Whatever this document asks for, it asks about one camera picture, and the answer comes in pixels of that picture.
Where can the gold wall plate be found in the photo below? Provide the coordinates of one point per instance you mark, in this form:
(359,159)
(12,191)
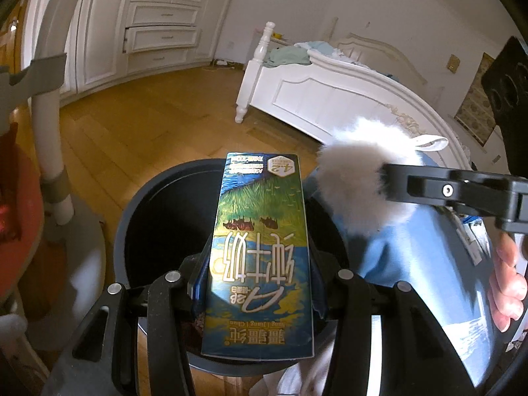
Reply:
(453,63)

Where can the light blue blanket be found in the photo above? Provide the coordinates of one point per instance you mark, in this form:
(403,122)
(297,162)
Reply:
(326,49)

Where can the person's right hand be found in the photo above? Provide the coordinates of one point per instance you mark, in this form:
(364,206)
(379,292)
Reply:
(505,280)

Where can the dark round trash bin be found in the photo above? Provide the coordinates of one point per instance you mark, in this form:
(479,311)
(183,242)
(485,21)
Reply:
(165,214)

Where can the round blue table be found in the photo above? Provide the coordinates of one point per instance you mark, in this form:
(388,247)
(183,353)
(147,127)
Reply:
(412,276)

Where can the red round stool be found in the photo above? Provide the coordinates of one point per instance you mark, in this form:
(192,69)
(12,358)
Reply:
(20,214)

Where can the teal cloth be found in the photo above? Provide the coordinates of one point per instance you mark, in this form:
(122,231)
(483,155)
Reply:
(284,55)

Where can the blue green milk carton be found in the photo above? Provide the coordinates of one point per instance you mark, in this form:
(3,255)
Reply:
(260,235)

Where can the white fluffy ball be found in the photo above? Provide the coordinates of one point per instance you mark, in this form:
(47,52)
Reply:
(354,165)

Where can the white power strip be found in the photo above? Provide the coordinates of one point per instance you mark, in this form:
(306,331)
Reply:
(225,63)

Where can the white wooden bed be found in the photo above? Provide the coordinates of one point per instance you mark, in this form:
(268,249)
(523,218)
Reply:
(330,90)

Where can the white wardrobe with drawers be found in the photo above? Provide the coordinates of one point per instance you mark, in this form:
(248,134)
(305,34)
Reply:
(165,16)

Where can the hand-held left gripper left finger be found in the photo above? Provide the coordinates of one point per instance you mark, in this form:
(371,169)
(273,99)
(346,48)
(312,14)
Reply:
(200,284)

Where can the patterned wall hanging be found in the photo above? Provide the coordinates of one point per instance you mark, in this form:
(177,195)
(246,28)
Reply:
(478,107)

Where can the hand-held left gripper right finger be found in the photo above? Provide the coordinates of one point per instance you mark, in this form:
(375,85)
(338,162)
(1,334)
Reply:
(318,297)

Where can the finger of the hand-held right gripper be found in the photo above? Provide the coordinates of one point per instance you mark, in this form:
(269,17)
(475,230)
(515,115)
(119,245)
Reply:
(429,189)

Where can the white fabric piece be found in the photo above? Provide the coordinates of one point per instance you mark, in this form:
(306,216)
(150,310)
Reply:
(433,142)

